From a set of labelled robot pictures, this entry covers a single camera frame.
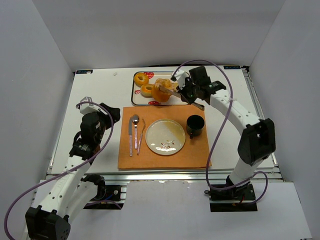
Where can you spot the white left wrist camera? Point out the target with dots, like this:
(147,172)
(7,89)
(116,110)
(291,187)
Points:
(86,107)

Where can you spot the glazed donut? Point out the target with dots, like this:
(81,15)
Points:
(140,79)
(146,90)

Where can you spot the cream ceramic plate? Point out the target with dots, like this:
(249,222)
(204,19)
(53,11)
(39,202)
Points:
(165,137)

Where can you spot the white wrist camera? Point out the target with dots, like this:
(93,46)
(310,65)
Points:
(86,107)
(180,77)

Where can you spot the pink handled spoon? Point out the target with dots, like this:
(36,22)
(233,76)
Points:
(135,121)

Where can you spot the aluminium table frame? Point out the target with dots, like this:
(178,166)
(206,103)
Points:
(114,88)

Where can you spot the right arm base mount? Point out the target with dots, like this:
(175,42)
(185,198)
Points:
(238,199)

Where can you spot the glazed donut in front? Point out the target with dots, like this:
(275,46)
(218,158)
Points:
(146,90)

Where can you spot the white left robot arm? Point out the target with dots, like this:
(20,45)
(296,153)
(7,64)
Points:
(73,188)

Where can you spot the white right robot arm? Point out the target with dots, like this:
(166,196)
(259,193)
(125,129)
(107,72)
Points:
(257,136)

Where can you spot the pink handled fork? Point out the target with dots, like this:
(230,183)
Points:
(141,137)

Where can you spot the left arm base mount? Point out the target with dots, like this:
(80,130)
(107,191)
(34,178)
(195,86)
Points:
(106,194)

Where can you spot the large orange swirl bread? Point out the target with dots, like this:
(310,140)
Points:
(159,95)

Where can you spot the metal serving tongs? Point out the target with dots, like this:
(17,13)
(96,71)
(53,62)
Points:
(178,95)

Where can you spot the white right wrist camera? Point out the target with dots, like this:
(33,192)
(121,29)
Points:
(180,77)

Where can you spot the orange cloth placemat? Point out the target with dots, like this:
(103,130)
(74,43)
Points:
(193,155)

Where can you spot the glazed donut at back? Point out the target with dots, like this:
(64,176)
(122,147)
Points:
(140,79)

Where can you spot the strawberry pattern tray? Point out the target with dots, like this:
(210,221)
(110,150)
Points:
(138,99)

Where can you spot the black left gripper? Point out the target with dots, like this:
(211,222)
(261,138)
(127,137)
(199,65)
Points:
(107,115)

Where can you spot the dark green mug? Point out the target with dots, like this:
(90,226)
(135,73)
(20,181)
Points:
(194,126)

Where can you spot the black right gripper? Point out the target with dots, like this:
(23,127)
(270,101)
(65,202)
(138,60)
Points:
(186,88)

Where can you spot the pink handled knife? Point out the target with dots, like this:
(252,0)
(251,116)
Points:
(130,137)

